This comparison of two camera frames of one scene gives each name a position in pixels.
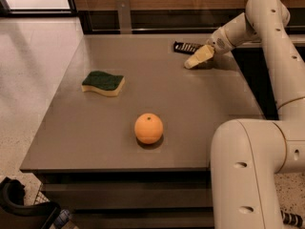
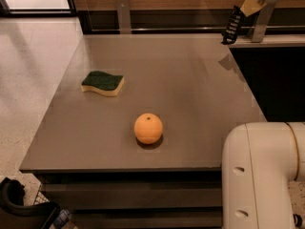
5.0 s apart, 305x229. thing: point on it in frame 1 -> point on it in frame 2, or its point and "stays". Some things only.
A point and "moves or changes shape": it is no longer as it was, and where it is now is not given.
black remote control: x=187 y=48 moves or changes shape
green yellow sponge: x=102 y=83 stays
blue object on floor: x=62 y=218 stays
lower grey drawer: x=140 y=218 stays
